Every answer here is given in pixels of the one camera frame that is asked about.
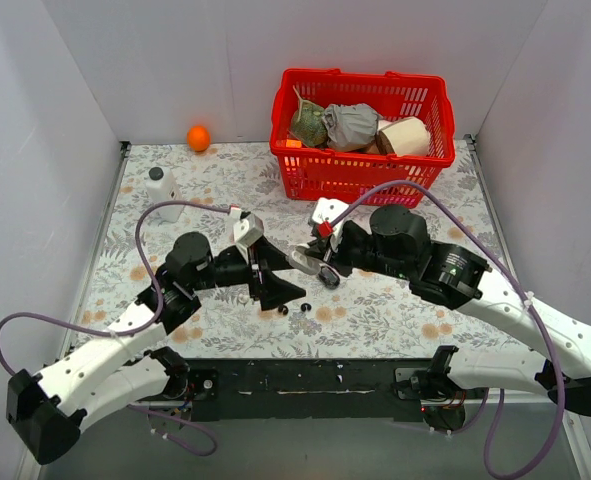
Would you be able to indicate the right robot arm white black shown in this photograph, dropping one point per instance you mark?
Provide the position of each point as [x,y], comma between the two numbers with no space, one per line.
[557,361]

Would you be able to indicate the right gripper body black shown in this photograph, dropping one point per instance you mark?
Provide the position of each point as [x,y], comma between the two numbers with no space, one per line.
[336,253]

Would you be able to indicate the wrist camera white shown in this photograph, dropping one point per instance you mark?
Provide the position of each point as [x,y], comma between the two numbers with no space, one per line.
[325,211]
[246,226]

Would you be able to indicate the grey crumpled bag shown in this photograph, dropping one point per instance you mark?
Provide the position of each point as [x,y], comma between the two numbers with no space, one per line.
[350,127]

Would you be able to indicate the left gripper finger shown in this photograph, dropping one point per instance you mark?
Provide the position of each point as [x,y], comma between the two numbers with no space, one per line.
[272,257]
[275,291]

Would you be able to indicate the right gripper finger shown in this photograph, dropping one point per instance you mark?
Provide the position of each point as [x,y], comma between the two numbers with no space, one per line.
[341,266]
[315,246]

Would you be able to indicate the red plastic shopping basket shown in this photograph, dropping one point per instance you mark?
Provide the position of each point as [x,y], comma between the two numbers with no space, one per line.
[311,173]

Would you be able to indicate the white earbud charging case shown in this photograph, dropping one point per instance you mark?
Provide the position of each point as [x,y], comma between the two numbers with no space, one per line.
[307,265]

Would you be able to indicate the beige paper roll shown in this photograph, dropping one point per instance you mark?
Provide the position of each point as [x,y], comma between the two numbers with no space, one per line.
[406,137]

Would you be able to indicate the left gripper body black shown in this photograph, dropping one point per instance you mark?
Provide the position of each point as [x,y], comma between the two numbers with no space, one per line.
[257,272]

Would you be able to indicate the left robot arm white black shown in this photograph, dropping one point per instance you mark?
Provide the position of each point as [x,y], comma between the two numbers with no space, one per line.
[49,409]

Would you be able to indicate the orange fruit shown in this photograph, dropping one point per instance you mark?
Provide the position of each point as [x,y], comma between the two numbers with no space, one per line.
[198,138]

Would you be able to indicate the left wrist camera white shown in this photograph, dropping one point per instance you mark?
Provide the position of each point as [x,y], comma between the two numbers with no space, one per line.
[246,226]

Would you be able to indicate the black earbud charging case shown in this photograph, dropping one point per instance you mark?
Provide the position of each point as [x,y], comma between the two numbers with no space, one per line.
[328,277]

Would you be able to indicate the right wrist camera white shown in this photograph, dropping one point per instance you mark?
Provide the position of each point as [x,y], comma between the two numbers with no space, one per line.
[325,211]

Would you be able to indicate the white bottle black cap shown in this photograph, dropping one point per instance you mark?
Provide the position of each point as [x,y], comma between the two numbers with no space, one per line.
[161,186]

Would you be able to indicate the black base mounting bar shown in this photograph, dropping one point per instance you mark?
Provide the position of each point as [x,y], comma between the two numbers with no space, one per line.
[305,390]

